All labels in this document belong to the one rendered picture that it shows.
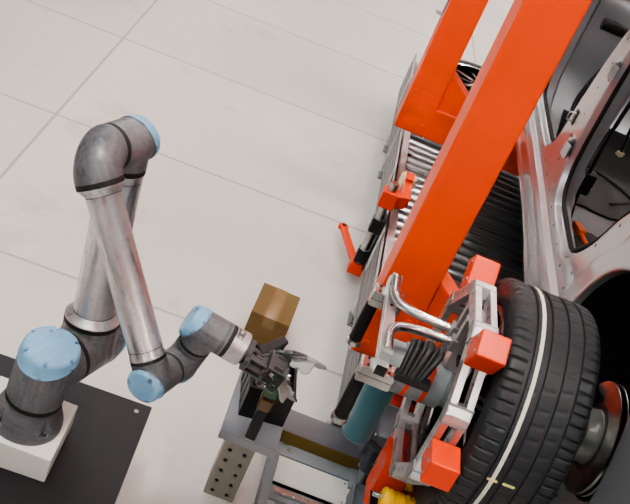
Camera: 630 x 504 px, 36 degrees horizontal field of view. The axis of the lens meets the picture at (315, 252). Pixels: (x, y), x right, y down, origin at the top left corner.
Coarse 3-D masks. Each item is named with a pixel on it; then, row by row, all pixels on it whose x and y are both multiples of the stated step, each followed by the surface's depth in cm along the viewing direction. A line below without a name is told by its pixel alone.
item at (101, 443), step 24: (0, 360) 281; (96, 408) 279; (120, 408) 283; (144, 408) 286; (72, 432) 268; (96, 432) 272; (120, 432) 275; (72, 456) 262; (96, 456) 265; (120, 456) 268; (0, 480) 247; (24, 480) 249; (48, 480) 252; (72, 480) 255; (96, 480) 258; (120, 480) 261
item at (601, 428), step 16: (608, 384) 261; (608, 400) 257; (624, 400) 252; (592, 416) 254; (608, 416) 253; (624, 416) 248; (592, 432) 252; (608, 432) 249; (592, 448) 252; (608, 448) 245; (576, 464) 260; (592, 464) 251; (608, 464) 246; (576, 480) 256; (592, 480) 247
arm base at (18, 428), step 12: (0, 396) 250; (0, 408) 247; (12, 408) 245; (60, 408) 252; (0, 420) 249; (12, 420) 245; (24, 420) 245; (36, 420) 246; (48, 420) 248; (60, 420) 253; (0, 432) 247; (12, 432) 246; (24, 432) 246; (36, 432) 247; (48, 432) 250; (24, 444) 247; (36, 444) 249
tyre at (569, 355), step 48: (528, 288) 245; (528, 336) 229; (576, 336) 234; (528, 384) 224; (576, 384) 226; (480, 432) 223; (528, 432) 222; (576, 432) 223; (480, 480) 227; (528, 480) 225
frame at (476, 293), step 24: (480, 288) 247; (456, 312) 270; (480, 312) 237; (456, 384) 227; (480, 384) 228; (408, 408) 275; (456, 408) 226; (408, 432) 274; (432, 432) 231; (456, 432) 228; (408, 456) 264; (408, 480) 253
